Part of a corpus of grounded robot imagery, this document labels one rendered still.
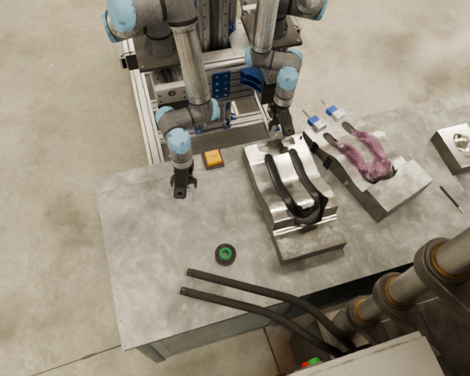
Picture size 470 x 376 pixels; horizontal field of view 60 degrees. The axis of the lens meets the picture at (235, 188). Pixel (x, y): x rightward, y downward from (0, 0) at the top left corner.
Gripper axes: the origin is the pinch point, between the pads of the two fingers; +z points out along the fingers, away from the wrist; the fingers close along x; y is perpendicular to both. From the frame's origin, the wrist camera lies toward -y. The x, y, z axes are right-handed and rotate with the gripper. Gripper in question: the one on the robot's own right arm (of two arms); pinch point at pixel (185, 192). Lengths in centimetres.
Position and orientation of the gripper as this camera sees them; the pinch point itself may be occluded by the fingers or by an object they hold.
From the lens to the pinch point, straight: 164.3
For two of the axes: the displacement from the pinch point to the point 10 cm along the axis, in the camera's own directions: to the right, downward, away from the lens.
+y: 0.5, -8.8, 4.7
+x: -10.0, -0.6, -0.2
